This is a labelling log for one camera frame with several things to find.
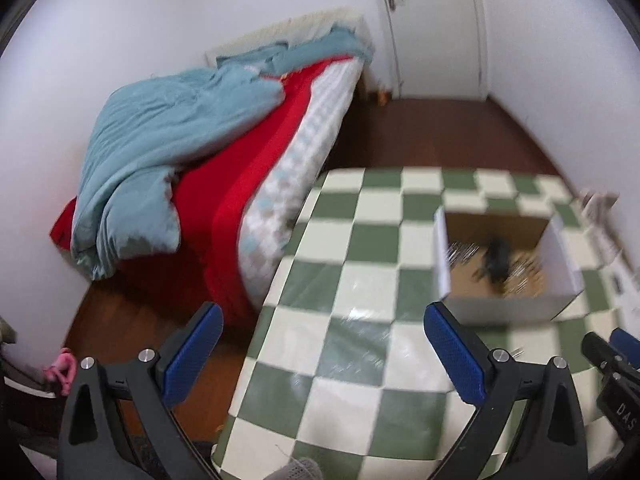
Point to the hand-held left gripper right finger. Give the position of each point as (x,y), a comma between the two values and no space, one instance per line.
(455,360)

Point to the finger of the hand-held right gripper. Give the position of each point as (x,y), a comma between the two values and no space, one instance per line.
(602,355)
(629,342)

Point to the cardboard box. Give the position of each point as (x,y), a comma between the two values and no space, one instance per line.
(500,310)

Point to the green white checkered tablecloth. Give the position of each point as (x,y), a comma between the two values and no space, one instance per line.
(350,285)

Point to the pink object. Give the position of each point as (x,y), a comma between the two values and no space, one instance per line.
(62,366)

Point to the grey knitted slipper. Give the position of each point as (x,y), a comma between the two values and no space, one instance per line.
(295,470)

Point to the black smartwatch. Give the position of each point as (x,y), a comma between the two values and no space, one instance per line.
(497,260)

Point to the white door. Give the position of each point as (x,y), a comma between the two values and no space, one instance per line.
(435,25)

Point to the light blue duvet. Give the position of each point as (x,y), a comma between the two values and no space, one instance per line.
(175,125)

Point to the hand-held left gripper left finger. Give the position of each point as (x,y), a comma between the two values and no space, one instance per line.
(192,355)

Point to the white board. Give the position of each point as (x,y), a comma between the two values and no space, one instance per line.
(25,386)

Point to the cream pillow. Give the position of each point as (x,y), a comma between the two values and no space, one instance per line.
(300,25)

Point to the bed with red sheet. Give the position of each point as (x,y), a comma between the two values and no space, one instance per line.
(225,200)

